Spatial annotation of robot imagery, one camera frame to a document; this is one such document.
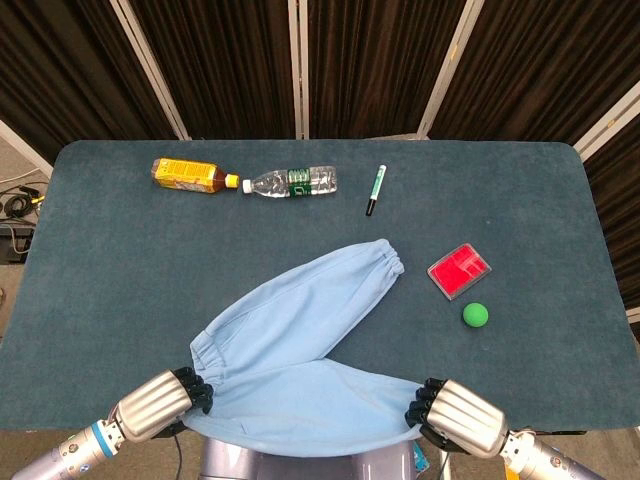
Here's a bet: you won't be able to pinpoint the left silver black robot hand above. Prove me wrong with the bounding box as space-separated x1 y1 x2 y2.
115 367 215 444

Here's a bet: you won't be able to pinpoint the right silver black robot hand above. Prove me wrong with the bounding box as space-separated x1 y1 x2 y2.
404 377 511 459

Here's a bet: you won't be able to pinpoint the light blue pants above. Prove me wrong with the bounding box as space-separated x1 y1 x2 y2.
182 238 424 458

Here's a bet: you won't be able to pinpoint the blue packet under table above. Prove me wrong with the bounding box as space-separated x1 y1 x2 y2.
412 442 432 474

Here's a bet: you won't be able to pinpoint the green ball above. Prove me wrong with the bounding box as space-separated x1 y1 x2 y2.
461 302 490 330

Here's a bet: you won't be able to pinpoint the teal felt table cover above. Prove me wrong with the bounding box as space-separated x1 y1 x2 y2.
0 139 640 434

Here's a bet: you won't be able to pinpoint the red clear plastic card box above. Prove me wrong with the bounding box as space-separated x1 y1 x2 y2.
426 242 493 302

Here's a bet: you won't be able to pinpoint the lavender robot torso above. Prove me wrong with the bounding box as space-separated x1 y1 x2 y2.
198 434 416 480

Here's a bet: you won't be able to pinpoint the yellow label tea bottle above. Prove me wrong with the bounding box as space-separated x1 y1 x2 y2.
151 157 240 194

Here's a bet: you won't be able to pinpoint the green white marker pen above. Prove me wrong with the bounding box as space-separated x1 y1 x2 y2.
364 164 389 217

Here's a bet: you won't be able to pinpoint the clear green label water bottle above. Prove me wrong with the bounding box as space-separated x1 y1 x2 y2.
242 166 338 198

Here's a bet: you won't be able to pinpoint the black curtain folding screen panel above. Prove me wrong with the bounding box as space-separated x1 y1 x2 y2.
419 0 640 146
573 84 640 311
0 0 189 151
127 0 304 140
302 0 474 140

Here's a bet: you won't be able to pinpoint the black coiled floor cable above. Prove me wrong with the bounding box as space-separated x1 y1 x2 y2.
0 184 47 220

